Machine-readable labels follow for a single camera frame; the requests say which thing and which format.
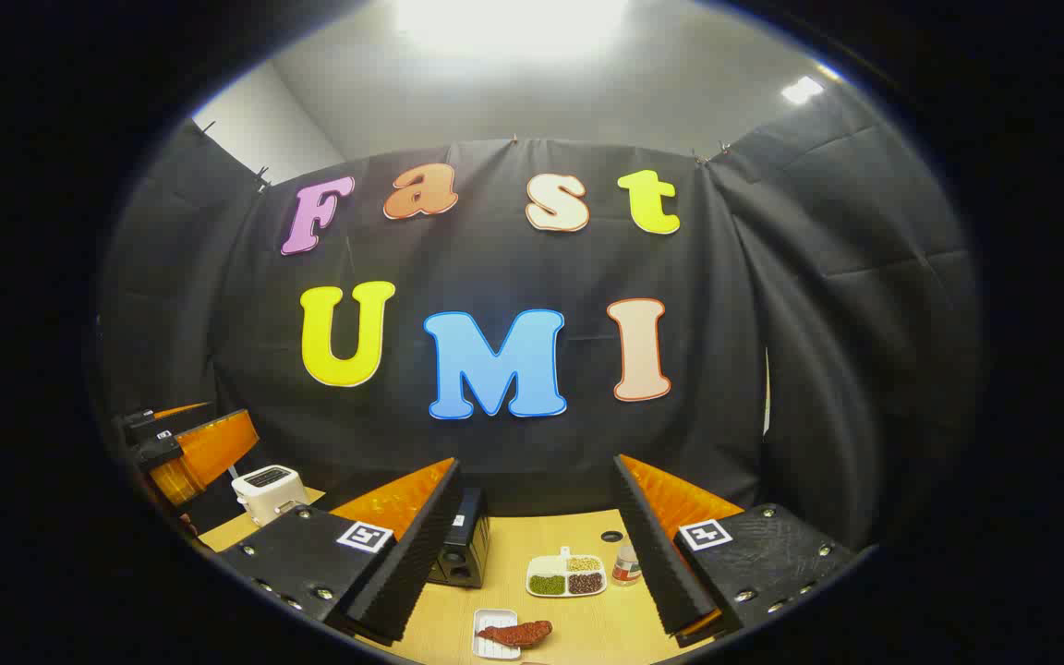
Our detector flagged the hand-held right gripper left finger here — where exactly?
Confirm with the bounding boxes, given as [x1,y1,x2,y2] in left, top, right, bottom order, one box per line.
[218,457,462,646]

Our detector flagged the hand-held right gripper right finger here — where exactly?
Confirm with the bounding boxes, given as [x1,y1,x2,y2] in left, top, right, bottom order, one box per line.
[612,454,856,645]

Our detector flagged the black electric oven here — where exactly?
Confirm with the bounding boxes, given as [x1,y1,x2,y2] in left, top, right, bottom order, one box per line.
[428,488,491,589]

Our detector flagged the red meat piece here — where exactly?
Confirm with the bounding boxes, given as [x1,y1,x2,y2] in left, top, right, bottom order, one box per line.
[477,621,553,649]

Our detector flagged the clear plastic bottle red label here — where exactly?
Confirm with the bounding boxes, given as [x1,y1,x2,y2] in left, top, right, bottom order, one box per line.
[611,540,644,587]

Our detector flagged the white rectangular plate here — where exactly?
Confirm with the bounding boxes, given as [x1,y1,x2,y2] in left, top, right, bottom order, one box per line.
[472,608,521,661]

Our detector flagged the white divided bean dish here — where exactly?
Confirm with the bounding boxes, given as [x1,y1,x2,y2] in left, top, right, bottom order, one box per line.
[526,547,609,599]

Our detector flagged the white toaster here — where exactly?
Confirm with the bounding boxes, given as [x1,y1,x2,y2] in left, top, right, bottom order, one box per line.
[231,465,311,527]

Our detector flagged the black backdrop cloth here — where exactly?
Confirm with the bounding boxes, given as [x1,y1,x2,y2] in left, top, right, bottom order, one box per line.
[98,88,985,555]

